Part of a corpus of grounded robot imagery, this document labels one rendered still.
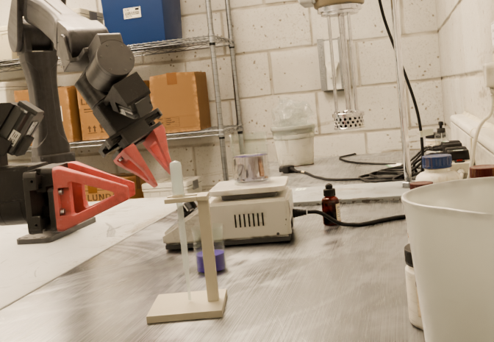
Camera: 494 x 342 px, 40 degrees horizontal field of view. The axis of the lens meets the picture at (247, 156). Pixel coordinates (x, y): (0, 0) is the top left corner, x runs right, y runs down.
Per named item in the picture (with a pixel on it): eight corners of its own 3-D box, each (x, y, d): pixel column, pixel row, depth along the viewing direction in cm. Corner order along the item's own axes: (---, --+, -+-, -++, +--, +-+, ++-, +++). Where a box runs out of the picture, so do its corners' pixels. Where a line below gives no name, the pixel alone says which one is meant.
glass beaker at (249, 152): (236, 184, 114) (231, 133, 113) (274, 180, 113) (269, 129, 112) (229, 190, 107) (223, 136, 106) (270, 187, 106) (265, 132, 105)
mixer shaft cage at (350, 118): (331, 131, 139) (320, 7, 137) (334, 129, 146) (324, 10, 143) (364, 128, 138) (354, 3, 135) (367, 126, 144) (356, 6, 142)
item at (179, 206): (184, 301, 75) (168, 162, 73) (184, 298, 76) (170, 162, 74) (195, 301, 75) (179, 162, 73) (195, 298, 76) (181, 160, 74)
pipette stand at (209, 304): (146, 323, 71) (132, 202, 70) (159, 301, 79) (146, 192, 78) (222, 317, 71) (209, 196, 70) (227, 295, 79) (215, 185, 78)
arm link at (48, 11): (119, 29, 108) (54, -19, 130) (63, 31, 103) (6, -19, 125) (115, 101, 113) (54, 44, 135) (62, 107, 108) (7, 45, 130)
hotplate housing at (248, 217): (163, 252, 106) (157, 201, 105) (181, 234, 119) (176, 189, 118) (306, 242, 103) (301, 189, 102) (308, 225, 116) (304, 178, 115)
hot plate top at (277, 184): (207, 197, 105) (206, 191, 104) (219, 186, 116) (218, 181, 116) (285, 190, 103) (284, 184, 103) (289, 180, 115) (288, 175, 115)
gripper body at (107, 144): (165, 116, 107) (138, 77, 107) (112, 148, 102) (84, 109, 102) (154, 129, 112) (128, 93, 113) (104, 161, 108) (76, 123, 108)
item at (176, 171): (173, 201, 74) (168, 161, 74) (185, 201, 74) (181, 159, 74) (172, 203, 74) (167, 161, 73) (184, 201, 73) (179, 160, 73)
